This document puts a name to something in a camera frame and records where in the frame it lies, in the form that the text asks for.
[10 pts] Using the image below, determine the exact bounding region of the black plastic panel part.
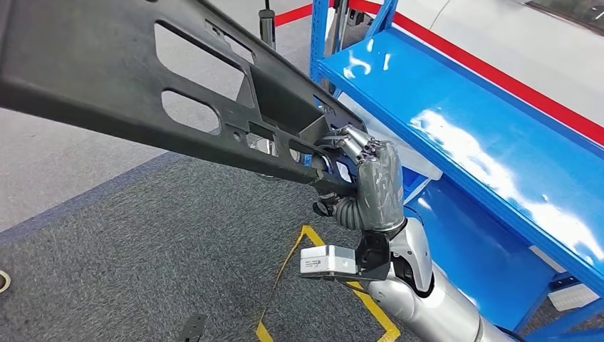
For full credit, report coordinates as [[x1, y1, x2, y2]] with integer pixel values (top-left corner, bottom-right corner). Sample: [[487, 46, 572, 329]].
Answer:
[[0, 0, 369, 198]]

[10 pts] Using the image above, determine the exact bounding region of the white car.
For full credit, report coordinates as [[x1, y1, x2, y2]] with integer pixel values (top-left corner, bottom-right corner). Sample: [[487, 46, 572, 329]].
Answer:
[[330, 0, 604, 124]]

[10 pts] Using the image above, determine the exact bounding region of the blue metal shelf rack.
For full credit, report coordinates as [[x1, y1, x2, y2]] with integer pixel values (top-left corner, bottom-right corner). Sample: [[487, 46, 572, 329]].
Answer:
[[308, 0, 604, 342]]

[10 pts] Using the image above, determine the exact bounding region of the black stanchion post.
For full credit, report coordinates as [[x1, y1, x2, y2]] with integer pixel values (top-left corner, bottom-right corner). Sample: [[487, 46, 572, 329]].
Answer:
[[258, 0, 278, 51]]

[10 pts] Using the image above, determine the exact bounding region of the red barrier belt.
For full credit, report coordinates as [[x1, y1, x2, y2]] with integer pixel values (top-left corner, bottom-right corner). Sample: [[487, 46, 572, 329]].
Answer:
[[275, 0, 604, 147]]

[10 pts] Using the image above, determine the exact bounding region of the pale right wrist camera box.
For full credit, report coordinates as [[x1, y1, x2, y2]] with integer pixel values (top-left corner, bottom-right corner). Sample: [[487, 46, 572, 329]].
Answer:
[[300, 244, 357, 276]]

